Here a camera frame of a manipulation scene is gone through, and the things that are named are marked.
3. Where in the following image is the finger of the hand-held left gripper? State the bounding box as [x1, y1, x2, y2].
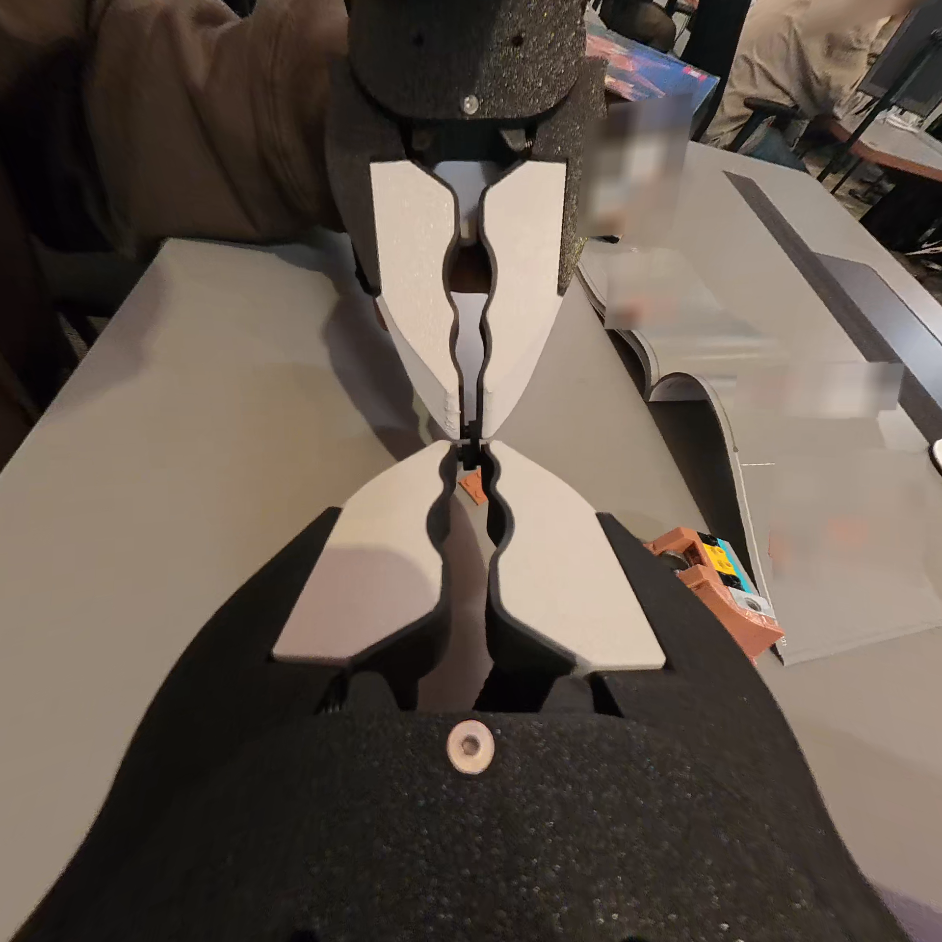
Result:
[473, 158, 569, 443]
[368, 158, 468, 437]

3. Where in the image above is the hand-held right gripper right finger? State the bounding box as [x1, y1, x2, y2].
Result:
[480, 439, 668, 674]

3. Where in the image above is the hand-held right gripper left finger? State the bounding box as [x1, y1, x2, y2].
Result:
[271, 440, 451, 668]

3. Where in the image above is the brown brick model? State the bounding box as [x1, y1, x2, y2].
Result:
[642, 524, 786, 657]

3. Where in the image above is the person's left forearm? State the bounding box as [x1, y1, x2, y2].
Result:
[0, 0, 354, 255]

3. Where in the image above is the grey desk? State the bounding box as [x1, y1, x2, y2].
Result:
[0, 140, 942, 942]

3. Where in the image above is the brown-edged side desk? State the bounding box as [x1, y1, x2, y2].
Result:
[828, 116, 942, 188]

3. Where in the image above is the colourful toy set box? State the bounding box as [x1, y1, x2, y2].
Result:
[589, 33, 720, 100]

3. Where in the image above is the grey instruction booklet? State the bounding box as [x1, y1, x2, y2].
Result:
[576, 234, 942, 668]

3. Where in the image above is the person's brown jacket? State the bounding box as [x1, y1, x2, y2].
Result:
[0, 147, 104, 465]

